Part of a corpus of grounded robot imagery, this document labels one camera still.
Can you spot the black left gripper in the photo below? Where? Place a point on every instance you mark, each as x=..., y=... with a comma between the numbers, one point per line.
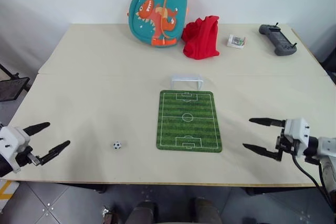
x=24, y=158

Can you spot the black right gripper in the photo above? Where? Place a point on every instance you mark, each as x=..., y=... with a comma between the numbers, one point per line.
x=286, y=145

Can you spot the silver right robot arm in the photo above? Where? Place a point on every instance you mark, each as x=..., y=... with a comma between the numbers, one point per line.
x=326, y=148

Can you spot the small soccer ball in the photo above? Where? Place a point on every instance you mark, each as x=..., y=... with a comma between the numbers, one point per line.
x=117, y=145

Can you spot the green soccer field mat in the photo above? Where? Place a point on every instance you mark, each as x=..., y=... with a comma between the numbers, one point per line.
x=187, y=127

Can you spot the black mesh panel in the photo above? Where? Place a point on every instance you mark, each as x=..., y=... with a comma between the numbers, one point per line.
x=11, y=89

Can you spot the grey handheld controller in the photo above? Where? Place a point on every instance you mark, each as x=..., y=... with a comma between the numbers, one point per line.
x=279, y=40

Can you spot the white battery pack box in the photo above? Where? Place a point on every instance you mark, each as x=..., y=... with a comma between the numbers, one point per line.
x=236, y=41

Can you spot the white miniature goal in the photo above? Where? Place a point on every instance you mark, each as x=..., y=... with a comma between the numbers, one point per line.
x=175, y=78

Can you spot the red cloth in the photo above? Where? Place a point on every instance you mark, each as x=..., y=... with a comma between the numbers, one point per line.
x=200, y=40

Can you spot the teal dinosaur backpack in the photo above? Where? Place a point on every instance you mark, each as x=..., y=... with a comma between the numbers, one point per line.
x=147, y=24

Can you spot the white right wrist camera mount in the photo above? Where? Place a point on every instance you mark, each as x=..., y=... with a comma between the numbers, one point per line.
x=296, y=129

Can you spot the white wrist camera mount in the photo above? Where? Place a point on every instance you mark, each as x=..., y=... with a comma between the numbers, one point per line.
x=11, y=140
x=296, y=129

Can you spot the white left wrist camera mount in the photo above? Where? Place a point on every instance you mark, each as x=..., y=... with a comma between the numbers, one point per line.
x=11, y=140

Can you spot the black stand frame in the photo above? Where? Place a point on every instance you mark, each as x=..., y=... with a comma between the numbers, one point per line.
x=8, y=71

